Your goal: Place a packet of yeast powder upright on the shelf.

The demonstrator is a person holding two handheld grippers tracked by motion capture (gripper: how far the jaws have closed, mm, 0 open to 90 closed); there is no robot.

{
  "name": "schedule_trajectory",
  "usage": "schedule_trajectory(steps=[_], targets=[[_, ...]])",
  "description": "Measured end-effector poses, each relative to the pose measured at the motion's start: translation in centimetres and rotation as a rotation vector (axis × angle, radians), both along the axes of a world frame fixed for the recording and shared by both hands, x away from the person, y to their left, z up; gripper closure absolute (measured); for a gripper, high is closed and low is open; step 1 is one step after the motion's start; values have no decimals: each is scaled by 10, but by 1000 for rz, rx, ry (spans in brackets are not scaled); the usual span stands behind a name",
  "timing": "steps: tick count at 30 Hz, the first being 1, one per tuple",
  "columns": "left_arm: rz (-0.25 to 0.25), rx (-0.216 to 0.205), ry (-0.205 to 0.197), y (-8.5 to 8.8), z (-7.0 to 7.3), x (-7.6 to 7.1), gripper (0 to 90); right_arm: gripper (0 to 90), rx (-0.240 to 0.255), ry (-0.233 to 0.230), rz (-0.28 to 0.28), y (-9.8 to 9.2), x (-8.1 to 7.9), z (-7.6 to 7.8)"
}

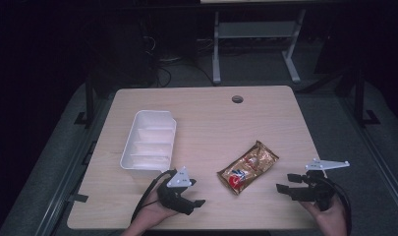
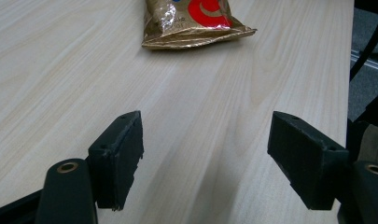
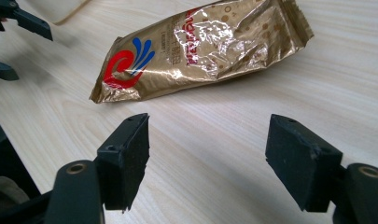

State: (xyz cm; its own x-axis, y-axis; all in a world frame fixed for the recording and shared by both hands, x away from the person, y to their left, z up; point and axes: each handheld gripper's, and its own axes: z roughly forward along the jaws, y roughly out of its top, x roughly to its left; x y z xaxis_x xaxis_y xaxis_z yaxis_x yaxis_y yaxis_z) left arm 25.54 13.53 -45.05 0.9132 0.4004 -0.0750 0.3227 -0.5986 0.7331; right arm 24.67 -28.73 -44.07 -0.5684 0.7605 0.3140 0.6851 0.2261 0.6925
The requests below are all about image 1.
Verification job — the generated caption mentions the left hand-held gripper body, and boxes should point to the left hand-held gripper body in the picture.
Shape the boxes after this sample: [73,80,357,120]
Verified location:
[156,165,196,216]

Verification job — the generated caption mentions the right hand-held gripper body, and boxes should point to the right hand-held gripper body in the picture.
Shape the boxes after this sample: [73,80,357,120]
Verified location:
[303,158,351,212]

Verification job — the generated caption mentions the gold snack packet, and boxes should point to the gold snack packet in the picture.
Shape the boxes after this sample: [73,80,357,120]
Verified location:
[216,140,280,196]

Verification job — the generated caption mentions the white divided plastic tray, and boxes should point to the white divided plastic tray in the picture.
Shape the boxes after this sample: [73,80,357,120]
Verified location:
[119,109,178,173]

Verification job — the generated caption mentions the person's left hand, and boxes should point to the person's left hand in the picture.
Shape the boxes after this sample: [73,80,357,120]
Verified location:
[131,190,180,232]

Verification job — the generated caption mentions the person's right hand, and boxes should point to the person's right hand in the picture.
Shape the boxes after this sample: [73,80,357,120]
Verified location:
[299,194,349,236]

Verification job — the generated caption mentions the black metal stand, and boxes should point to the black metal stand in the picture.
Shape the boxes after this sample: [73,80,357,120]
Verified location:
[74,77,101,130]
[348,67,381,128]

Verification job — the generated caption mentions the black table edge bracket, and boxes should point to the black table edge bracket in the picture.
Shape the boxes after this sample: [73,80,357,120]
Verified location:
[68,193,89,204]

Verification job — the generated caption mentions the black floor cables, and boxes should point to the black floor cables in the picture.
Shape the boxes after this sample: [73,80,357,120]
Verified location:
[139,32,217,89]

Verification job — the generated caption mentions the white metal table frame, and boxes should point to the white metal table frame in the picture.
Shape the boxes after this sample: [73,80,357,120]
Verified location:
[211,8,308,86]

